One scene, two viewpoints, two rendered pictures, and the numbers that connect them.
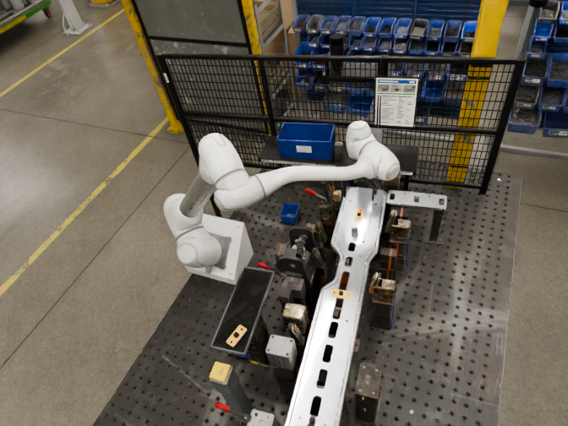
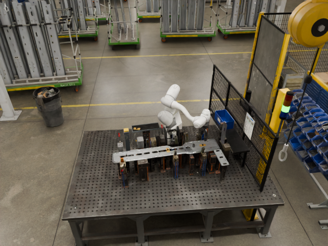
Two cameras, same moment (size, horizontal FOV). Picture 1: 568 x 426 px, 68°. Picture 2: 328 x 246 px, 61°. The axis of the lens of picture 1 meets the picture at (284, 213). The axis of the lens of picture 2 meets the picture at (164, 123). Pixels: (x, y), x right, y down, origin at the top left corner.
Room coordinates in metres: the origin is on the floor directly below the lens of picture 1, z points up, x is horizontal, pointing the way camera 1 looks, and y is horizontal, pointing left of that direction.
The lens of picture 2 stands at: (-0.66, -2.31, 3.36)
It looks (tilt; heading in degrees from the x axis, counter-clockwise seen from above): 36 degrees down; 54
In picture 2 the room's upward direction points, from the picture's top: straight up
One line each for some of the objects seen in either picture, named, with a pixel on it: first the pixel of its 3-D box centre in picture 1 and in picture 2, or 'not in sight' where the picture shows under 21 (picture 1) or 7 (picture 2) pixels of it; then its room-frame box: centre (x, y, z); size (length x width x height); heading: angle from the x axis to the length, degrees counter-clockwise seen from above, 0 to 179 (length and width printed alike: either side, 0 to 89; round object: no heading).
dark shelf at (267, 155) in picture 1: (336, 154); (228, 131); (1.86, -0.37, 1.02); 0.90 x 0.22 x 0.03; 65
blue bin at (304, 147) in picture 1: (307, 140); (224, 119); (1.94, -0.21, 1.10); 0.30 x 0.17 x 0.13; 68
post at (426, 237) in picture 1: (436, 221); (223, 172); (1.37, -0.78, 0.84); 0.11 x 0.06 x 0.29; 65
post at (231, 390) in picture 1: (234, 395); (127, 143); (0.66, 0.33, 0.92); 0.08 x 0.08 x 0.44; 65
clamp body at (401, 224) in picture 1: (398, 245); (202, 163); (1.25, -0.53, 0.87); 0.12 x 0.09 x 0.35; 65
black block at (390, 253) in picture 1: (387, 270); (191, 165); (1.14, -0.44, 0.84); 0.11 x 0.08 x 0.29; 65
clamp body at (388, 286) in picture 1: (383, 304); (175, 166); (0.94, -0.36, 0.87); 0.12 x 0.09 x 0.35; 65
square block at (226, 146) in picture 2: (390, 196); (225, 155); (1.58, -0.60, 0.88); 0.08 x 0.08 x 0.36; 65
